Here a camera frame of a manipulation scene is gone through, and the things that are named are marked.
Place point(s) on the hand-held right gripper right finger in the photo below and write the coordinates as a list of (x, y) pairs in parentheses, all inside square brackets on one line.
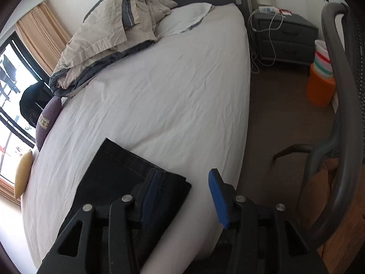
[(219, 198)]

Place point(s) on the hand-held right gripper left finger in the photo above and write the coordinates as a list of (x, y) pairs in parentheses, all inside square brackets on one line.
[(148, 197)]

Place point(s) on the black denim pants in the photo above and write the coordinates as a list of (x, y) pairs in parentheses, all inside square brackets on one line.
[(119, 171)]

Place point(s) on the bed with white sheet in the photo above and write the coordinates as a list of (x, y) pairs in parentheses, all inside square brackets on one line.
[(171, 97)]

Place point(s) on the yellow pillow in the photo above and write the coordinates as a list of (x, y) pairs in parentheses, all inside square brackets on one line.
[(23, 174)]

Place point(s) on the purple pillow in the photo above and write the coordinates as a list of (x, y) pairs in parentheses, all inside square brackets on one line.
[(47, 120)]

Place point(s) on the orange bin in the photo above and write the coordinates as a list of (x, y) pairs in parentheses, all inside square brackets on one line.
[(319, 91)]

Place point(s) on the beige and grey duvet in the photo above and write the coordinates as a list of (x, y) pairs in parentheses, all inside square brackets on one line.
[(94, 40)]

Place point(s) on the grey office chair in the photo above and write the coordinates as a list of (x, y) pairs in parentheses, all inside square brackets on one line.
[(346, 91)]

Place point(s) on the grey nightstand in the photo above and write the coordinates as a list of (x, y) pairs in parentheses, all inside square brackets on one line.
[(288, 34)]

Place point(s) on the white pillow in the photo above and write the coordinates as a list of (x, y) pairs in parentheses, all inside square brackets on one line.
[(185, 17)]

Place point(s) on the beige curtain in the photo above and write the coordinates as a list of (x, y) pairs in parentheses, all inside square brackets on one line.
[(42, 37)]

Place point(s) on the white power strip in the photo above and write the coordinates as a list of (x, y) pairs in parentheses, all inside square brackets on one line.
[(268, 10)]

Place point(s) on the red and white packet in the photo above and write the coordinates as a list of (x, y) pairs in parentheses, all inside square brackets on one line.
[(286, 12)]

